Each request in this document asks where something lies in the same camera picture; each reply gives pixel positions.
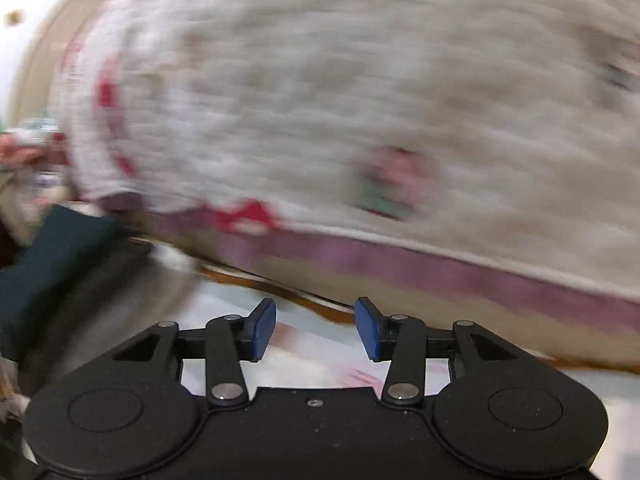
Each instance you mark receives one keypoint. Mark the beige bed base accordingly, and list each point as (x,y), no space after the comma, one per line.
(500,320)

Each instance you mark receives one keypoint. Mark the dark grey folded garment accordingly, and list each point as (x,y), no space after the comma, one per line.
(115,270)

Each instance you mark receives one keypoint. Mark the small yellow wall sticker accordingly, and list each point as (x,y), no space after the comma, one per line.
(13,17)

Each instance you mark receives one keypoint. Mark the checked rug dog print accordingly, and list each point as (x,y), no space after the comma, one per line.
(310,345)

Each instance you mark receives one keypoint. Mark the dark teal folded garment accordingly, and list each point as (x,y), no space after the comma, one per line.
(45,270)

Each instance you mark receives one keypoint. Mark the light grey folded garment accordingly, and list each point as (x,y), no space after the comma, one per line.
(155,290)

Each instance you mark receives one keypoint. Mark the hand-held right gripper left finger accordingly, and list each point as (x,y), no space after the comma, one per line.
(262,330)

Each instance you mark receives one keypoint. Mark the beige padded headboard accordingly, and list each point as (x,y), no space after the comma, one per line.
(45,60)

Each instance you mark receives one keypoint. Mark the pile of colourful packets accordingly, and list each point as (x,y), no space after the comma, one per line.
(25,150)

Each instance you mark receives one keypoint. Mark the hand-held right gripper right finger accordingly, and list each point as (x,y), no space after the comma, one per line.
(367,332)

